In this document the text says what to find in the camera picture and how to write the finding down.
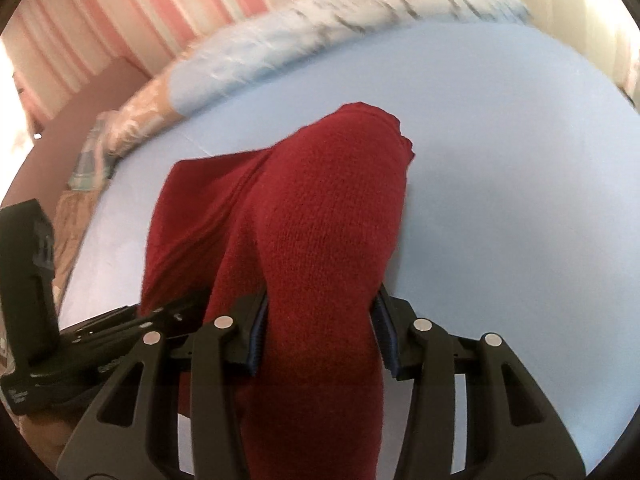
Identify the brown headboard panel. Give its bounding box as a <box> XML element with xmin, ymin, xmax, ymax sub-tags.
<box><xmin>0</xmin><ymin>55</ymin><xmax>157</xmax><ymax>202</ymax></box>

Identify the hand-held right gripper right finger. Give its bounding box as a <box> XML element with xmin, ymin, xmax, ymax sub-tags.
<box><xmin>370</xmin><ymin>285</ymin><xmax>585</xmax><ymax>480</ymax></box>

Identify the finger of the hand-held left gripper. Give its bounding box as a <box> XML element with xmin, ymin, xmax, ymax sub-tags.
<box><xmin>140</xmin><ymin>291</ymin><xmax>216</xmax><ymax>353</ymax></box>

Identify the red knit sweater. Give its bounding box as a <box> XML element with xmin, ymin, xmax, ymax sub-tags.
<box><xmin>141</xmin><ymin>101</ymin><xmax>416</xmax><ymax>480</ymax></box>

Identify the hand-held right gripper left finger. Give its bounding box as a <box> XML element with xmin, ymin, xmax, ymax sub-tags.
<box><xmin>55</xmin><ymin>292</ymin><xmax>273</xmax><ymax>480</ymax></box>

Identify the patterned blue and tan pillow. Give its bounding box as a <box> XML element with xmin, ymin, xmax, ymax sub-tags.
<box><xmin>107</xmin><ymin>0</ymin><xmax>532</xmax><ymax>161</ymax></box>

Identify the plaid cloth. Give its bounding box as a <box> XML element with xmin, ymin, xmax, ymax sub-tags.
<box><xmin>70</xmin><ymin>114</ymin><xmax>120</xmax><ymax>193</ymax></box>

